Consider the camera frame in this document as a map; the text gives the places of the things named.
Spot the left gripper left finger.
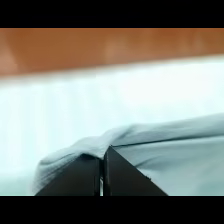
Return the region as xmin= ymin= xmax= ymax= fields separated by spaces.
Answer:
xmin=35 ymin=153 xmax=101 ymax=197

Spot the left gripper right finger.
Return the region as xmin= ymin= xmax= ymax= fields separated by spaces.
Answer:
xmin=102 ymin=145 xmax=168 ymax=197

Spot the pale blue shirt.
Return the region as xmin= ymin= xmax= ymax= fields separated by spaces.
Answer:
xmin=32 ymin=113 xmax=224 ymax=197

